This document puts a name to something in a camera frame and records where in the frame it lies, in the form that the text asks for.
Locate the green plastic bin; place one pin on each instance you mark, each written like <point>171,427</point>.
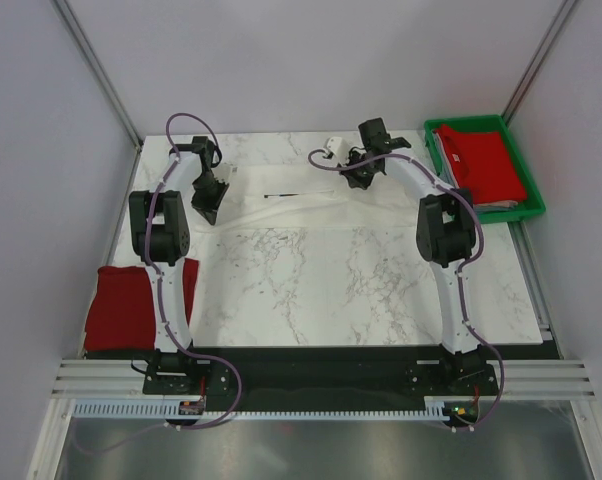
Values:
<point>479,153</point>

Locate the red t shirt in bin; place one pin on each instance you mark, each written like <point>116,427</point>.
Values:
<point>481,165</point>

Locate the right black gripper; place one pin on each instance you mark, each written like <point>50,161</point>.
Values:
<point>355,182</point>

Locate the aluminium frame rail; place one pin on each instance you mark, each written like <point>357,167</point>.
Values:
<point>516,379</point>

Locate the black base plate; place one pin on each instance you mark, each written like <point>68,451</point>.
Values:
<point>331,398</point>

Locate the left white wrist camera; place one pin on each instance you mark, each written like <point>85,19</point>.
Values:
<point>226,173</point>

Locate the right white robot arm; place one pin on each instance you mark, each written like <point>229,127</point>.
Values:
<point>446,232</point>

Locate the white printed t shirt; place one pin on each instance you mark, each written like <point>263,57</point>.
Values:
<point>301,196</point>

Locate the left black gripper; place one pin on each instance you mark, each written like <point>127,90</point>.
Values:
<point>209,209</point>

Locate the light blue cable duct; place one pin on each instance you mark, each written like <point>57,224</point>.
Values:
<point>173,409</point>

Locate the folded red t shirt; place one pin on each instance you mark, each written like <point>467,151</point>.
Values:
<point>121,316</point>

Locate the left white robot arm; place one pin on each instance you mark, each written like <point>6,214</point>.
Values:
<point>160,233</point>

